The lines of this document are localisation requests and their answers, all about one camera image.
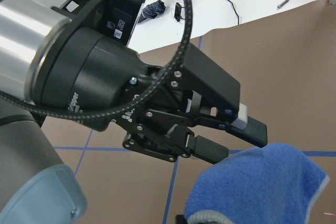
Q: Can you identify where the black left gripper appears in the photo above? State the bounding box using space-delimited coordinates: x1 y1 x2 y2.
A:
33 27 182 161

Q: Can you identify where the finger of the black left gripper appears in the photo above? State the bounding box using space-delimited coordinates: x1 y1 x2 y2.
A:
182 44 267 147
167 125 229 164

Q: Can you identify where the blue microfiber towel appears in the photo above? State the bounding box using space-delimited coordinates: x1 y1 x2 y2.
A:
184 143 330 223

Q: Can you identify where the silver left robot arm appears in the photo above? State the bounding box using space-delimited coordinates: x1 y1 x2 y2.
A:
1 0 267 223

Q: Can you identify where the dark blue folded umbrella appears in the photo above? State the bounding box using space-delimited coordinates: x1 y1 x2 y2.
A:
138 0 166 23

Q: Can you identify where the small black usb device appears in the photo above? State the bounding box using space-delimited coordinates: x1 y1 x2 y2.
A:
174 3 184 22

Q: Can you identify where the black braided camera cable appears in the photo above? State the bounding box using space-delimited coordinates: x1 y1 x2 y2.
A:
0 0 194 127

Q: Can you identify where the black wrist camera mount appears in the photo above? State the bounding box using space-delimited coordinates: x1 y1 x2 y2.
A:
51 0 148 48

